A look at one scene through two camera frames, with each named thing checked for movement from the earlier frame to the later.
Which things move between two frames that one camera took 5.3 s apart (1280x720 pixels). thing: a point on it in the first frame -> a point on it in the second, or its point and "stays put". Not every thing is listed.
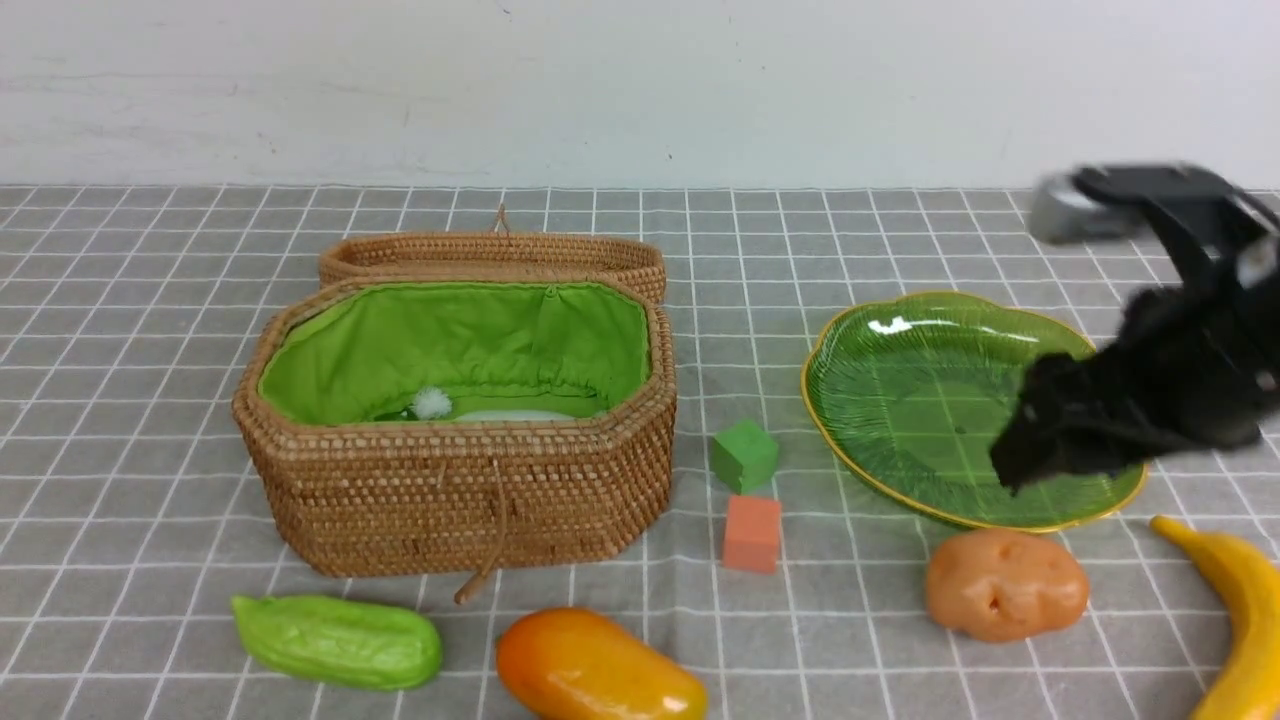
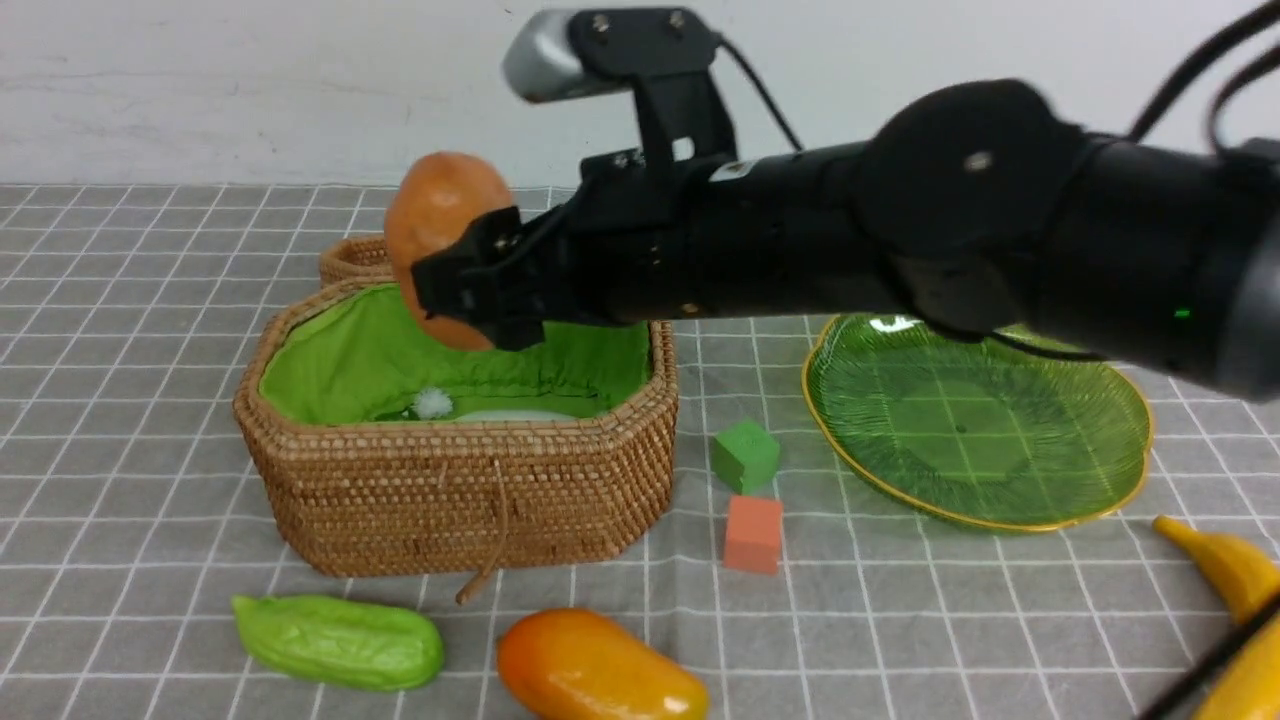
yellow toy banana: [1247, 683] stays put
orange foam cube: [752, 535] stays put
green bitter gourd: [339, 641] stays put
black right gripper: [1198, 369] -> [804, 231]
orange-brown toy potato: [1001, 584] -> [437, 201]
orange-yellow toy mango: [563, 663] stays put
